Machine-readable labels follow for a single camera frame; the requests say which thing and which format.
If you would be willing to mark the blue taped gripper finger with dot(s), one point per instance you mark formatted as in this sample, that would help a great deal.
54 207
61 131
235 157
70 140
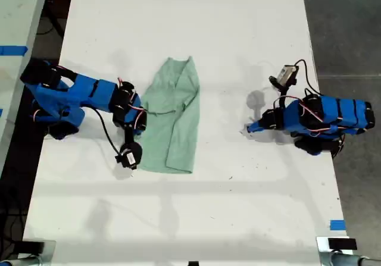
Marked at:
256 127
138 132

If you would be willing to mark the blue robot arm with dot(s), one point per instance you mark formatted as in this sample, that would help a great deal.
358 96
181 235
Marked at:
86 95
339 114

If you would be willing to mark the white side table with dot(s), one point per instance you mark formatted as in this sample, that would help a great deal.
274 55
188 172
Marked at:
15 25

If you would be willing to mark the long blue tape strip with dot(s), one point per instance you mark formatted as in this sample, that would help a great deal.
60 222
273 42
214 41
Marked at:
13 50

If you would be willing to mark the short blue tape strip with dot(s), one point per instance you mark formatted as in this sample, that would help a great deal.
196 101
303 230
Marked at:
337 225

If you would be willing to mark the pale green T-shirt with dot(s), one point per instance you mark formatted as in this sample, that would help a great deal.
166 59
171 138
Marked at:
172 123

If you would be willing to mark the metal table clamp plate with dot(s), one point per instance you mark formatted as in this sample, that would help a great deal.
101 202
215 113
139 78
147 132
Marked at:
323 248
49 249

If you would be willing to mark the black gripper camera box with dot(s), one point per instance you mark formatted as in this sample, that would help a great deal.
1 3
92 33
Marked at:
131 156

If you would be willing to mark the small black box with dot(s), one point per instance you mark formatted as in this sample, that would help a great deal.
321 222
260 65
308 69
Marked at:
342 244
29 246

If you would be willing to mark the grey gripper camera box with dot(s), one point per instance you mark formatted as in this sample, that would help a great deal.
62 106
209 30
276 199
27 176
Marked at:
287 74

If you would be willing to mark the small black clip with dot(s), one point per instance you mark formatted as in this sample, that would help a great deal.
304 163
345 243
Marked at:
193 263

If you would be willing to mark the black camera stalk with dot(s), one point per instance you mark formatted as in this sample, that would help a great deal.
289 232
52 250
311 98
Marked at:
129 135
281 87

